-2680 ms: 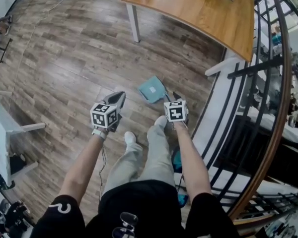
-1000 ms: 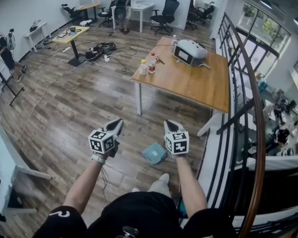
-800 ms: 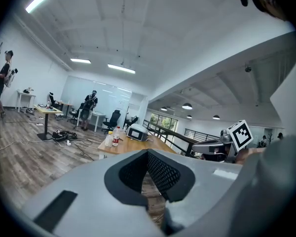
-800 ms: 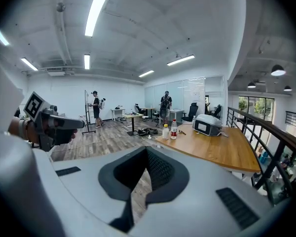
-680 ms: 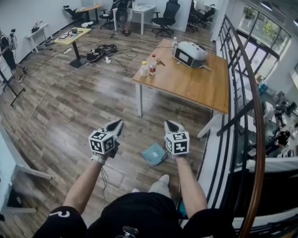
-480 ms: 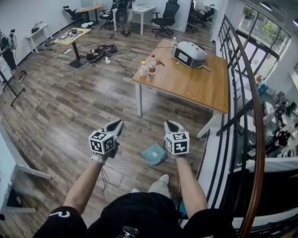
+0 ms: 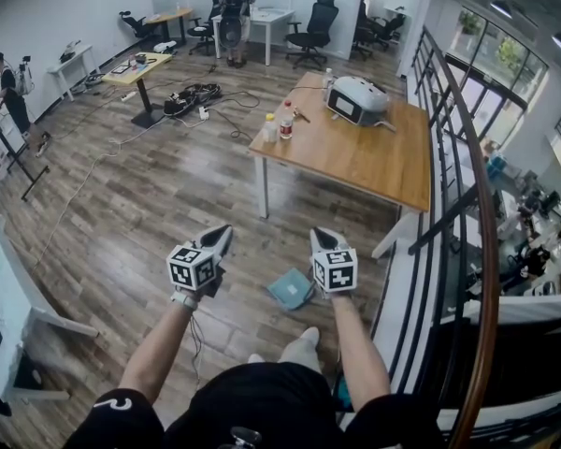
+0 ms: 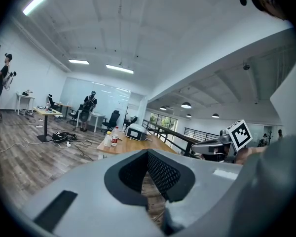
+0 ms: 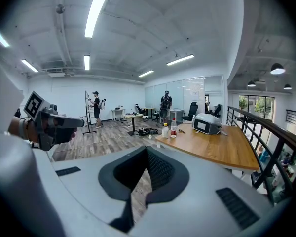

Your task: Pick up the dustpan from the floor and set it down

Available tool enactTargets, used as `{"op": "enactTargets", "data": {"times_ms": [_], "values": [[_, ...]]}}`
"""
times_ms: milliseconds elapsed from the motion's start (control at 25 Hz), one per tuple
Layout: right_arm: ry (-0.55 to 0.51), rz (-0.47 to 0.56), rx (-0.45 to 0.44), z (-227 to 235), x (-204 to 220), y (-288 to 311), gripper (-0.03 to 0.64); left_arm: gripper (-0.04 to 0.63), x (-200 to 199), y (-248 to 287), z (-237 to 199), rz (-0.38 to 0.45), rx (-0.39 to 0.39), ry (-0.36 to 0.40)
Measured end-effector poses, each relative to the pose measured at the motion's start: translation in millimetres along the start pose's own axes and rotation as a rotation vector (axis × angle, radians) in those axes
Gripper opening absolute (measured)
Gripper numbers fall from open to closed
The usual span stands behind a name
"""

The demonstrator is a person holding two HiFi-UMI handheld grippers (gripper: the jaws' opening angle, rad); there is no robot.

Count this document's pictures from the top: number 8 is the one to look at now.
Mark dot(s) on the small white desk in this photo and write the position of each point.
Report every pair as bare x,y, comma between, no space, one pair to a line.
25,97

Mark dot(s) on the ceiling tube light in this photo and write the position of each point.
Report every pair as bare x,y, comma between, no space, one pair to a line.
34,4
119,68
79,62

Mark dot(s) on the black office chair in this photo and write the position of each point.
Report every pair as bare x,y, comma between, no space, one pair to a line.
112,118
53,102
132,121
84,116

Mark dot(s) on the frosted glass partition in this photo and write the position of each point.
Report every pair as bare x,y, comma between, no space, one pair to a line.
101,95

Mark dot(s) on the yellow cap bottle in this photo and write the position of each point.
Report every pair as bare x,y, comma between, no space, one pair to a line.
107,141

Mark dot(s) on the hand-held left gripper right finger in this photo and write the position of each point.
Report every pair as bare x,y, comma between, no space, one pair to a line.
187,181

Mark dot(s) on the short white power strip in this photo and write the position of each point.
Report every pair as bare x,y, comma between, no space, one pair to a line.
68,144

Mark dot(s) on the yellow top pedestal table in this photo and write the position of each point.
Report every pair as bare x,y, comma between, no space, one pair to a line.
48,111

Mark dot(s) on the person's right forearm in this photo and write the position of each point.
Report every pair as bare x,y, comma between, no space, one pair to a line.
251,154

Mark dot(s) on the wooden table white legs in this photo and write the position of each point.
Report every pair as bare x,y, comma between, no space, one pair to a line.
138,147

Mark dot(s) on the coat stand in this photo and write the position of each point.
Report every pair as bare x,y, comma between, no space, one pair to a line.
270,137

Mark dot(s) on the person's own head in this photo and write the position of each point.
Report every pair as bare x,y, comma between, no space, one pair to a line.
271,1

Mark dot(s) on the black slatted railing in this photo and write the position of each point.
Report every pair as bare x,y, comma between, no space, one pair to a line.
202,134

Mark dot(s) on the white grey tabletop appliance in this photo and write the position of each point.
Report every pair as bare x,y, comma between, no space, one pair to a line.
136,132

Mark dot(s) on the long white desk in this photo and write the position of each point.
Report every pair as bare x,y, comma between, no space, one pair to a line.
98,116

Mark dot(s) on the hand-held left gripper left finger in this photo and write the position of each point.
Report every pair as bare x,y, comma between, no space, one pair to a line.
88,201

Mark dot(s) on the red label bottle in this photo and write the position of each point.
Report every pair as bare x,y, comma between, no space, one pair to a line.
115,138

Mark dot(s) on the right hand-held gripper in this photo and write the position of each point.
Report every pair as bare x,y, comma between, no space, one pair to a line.
240,134

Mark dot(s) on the wooden top desk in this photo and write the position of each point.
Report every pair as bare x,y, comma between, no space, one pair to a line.
65,105

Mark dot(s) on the black railing wooden handrail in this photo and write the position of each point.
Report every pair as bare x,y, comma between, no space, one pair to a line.
188,148

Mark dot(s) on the dome security camera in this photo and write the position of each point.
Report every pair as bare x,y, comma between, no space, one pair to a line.
246,67

